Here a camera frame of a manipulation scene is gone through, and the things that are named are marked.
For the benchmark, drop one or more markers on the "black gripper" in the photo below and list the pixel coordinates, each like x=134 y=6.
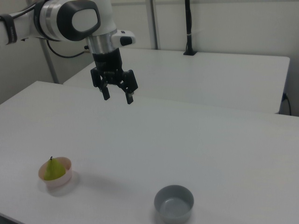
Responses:
x=108 y=63

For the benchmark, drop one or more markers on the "aluminium partition post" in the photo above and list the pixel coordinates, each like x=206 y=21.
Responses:
x=50 y=63
x=154 y=23

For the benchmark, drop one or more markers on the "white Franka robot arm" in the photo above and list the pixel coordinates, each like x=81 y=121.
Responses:
x=58 y=18

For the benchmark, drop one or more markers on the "grey plastic bowl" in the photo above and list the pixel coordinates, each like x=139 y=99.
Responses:
x=174 y=208

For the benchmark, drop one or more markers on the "white side table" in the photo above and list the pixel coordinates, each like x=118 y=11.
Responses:
x=198 y=79

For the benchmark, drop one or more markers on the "black pole stand with base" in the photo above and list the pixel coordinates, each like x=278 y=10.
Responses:
x=188 y=23

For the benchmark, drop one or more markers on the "pink plastic bowl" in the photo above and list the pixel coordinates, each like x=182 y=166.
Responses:
x=63 y=181

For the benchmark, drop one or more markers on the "green pear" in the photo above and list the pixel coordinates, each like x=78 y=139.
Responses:
x=54 y=171

